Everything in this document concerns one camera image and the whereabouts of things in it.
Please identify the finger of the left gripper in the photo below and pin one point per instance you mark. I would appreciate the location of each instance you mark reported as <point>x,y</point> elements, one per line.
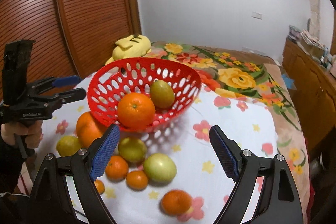
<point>61,81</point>
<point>57,100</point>

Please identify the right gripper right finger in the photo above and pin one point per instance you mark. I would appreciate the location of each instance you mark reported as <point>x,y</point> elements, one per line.
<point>279,199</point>

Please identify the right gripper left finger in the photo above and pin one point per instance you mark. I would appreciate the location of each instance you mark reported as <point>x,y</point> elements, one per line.
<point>50,200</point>

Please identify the large orange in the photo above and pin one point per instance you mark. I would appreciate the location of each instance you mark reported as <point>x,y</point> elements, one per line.
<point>88,129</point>

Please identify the yellow-green pear-like fruit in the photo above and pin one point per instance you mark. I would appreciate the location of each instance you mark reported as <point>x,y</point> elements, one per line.
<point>68,146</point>

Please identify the small mandarin orange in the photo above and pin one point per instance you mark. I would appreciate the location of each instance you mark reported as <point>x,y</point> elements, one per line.
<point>176,202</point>
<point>137,180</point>
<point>117,168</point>
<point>99,186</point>

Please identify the yellow-green round fruit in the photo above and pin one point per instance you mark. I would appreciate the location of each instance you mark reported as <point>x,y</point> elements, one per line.
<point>132,149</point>

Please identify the pale green round fruit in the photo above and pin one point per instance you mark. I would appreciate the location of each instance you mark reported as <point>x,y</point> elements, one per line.
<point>160,168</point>

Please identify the person's left hand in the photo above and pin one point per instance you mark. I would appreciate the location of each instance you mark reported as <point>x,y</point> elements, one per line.
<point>32,133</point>

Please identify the red perforated plastic basket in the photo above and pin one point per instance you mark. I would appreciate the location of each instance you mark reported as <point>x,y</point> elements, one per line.
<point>119,78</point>

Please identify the orange in basket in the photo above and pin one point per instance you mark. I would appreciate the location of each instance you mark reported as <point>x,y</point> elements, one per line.
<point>136,111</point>

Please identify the wooden slatted wardrobe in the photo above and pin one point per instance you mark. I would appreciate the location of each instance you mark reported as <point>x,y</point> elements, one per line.
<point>71,37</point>

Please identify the yellow plush toy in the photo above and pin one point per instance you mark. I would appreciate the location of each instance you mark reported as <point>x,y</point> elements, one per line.
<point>132,46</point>

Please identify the green fruit in basket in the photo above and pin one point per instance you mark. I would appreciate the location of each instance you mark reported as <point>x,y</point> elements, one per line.
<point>161,94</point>

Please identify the white floral cloth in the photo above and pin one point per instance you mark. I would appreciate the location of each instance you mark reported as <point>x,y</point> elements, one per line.
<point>185,139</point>

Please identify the wooden sideboard cabinet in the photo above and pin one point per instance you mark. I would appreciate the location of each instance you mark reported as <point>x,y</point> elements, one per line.
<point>314,99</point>

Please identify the colourful floral bedspread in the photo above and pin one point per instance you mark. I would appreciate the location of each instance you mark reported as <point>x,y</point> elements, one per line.
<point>249,77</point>

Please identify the clutter on sideboard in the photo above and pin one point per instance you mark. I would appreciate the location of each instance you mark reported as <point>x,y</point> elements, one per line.
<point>311,45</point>

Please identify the white wall socket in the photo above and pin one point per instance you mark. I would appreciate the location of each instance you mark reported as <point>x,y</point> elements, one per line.
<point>257,15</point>

